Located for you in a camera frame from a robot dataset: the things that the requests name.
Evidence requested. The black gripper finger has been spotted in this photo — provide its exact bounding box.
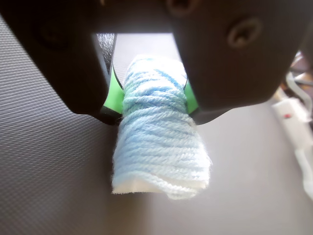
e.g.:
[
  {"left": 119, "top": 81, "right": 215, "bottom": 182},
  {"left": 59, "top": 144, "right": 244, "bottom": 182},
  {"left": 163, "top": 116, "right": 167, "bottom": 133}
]
[
  {"left": 0, "top": 0, "right": 123, "bottom": 126},
  {"left": 171, "top": 0, "right": 313, "bottom": 126}
]

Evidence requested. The blue yarn block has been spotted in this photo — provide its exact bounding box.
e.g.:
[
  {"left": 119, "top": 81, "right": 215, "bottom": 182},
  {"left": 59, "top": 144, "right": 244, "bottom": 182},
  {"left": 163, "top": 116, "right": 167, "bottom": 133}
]
[{"left": 111, "top": 54, "right": 213, "bottom": 200}]

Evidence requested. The white power strip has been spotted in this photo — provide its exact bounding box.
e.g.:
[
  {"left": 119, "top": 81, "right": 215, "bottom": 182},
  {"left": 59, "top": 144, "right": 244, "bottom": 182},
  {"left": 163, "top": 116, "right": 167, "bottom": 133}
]
[{"left": 271, "top": 96, "right": 313, "bottom": 196}]

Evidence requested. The white cable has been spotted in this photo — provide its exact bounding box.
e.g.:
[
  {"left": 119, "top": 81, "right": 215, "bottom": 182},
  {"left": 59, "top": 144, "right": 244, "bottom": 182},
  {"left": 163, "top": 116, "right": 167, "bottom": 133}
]
[{"left": 285, "top": 72, "right": 313, "bottom": 108}]

